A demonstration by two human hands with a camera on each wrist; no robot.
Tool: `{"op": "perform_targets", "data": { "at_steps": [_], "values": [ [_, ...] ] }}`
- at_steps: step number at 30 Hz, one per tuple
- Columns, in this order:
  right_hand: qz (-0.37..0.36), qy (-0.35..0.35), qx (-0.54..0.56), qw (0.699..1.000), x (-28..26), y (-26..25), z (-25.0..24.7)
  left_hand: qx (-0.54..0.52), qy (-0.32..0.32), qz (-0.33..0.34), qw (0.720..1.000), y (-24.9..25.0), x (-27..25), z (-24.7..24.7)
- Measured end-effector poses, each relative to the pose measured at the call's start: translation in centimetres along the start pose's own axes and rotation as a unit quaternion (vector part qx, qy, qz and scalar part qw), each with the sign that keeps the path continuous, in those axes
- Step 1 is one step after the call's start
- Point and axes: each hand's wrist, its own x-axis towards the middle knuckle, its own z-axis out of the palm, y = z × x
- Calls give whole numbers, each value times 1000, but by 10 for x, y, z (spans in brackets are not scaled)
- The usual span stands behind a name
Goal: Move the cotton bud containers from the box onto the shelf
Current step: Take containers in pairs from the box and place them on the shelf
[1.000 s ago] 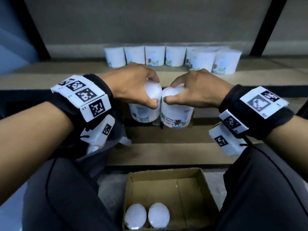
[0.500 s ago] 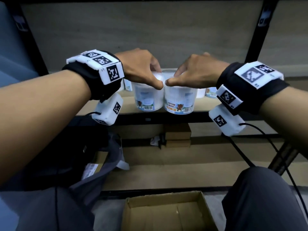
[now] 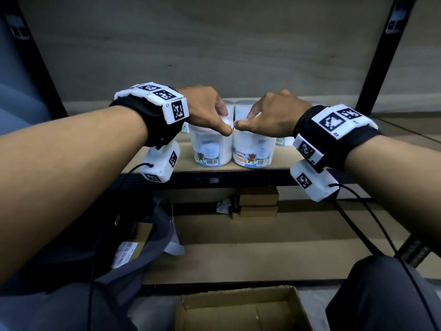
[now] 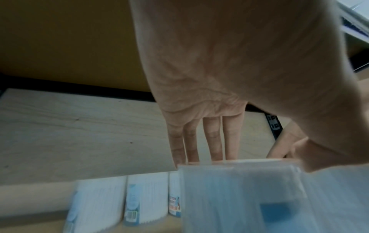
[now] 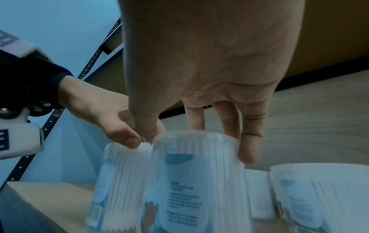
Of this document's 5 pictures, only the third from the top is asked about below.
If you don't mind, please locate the person's right hand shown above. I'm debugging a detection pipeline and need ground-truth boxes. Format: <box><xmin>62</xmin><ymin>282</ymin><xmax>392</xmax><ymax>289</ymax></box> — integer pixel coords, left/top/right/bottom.
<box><xmin>233</xmin><ymin>89</ymin><xmax>313</xmax><ymax>138</ymax></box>

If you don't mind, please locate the cotton bud tub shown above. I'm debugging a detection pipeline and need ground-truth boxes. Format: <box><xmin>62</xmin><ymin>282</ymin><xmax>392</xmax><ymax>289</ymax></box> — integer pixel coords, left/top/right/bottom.
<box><xmin>232</xmin><ymin>129</ymin><xmax>276</xmax><ymax>169</ymax></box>
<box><xmin>188</xmin><ymin>115</ymin><xmax>234</xmax><ymax>168</ymax></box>

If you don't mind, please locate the dark grey plastic bag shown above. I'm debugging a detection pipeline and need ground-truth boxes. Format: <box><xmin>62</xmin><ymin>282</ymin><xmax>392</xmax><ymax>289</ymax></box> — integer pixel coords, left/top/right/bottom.
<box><xmin>0</xmin><ymin>194</ymin><xmax>186</xmax><ymax>331</ymax></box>

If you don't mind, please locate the group of cotton bud tubs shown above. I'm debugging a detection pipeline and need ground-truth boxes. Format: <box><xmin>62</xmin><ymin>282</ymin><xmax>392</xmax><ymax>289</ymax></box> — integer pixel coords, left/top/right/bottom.
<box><xmin>181</xmin><ymin>99</ymin><xmax>323</xmax><ymax>148</ymax></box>

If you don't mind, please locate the person's right forearm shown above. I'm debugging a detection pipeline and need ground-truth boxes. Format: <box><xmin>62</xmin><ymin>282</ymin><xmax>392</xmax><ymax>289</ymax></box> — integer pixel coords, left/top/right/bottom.
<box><xmin>344</xmin><ymin>134</ymin><xmax>441</xmax><ymax>256</ymax></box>

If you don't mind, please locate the black cable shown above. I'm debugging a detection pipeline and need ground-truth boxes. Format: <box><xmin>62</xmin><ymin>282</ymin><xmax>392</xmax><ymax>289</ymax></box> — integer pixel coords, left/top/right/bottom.
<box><xmin>86</xmin><ymin>163</ymin><xmax>155</xmax><ymax>331</ymax></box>
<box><xmin>328</xmin><ymin>182</ymin><xmax>438</xmax><ymax>331</ymax></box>

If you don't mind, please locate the black metal wooden shelf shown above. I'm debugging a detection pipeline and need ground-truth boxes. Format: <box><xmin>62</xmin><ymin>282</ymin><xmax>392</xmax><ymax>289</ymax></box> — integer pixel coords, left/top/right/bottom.
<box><xmin>0</xmin><ymin>0</ymin><xmax>441</xmax><ymax>297</ymax></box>

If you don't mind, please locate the brown carton with white label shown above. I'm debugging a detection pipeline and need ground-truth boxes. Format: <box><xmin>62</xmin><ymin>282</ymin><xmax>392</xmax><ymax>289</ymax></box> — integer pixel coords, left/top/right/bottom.
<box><xmin>110</xmin><ymin>222</ymin><xmax>154</xmax><ymax>269</ymax></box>

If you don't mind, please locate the tall small brown carton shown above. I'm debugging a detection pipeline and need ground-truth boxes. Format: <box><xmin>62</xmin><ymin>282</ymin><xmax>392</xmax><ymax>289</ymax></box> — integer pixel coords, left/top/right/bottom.
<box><xmin>237</xmin><ymin>186</ymin><xmax>280</xmax><ymax>206</ymax></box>

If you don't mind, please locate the person's left hand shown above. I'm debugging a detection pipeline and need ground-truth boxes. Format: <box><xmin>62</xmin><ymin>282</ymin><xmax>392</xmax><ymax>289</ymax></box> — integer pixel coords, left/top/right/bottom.
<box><xmin>177</xmin><ymin>85</ymin><xmax>233</xmax><ymax>137</ymax></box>

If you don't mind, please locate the person's left forearm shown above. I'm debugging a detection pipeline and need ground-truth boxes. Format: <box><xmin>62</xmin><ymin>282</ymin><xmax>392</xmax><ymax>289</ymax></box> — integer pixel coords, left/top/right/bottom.
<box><xmin>0</xmin><ymin>106</ymin><xmax>149</xmax><ymax>286</ymax></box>

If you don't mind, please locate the cardboard box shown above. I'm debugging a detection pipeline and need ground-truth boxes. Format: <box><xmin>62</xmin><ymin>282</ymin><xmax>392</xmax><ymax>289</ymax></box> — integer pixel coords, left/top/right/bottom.
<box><xmin>175</xmin><ymin>285</ymin><xmax>313</xmax><ymax>331</ymax></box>

